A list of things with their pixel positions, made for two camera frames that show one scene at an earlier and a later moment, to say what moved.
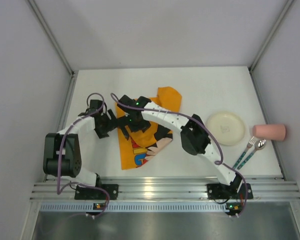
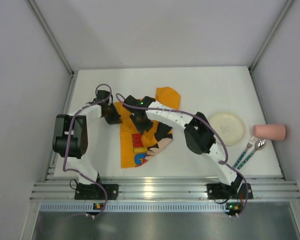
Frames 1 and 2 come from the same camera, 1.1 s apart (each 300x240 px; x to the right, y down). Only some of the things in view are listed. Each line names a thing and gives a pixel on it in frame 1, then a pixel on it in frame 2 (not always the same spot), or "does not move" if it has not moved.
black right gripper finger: (122, 124) → (142, 123)
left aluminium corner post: (54, 40) does not move
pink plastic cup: (270, 132) does not move
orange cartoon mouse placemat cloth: (137, 148) does not move
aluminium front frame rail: (167, 189) does not move
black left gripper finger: (102, 126) → (113, 119)
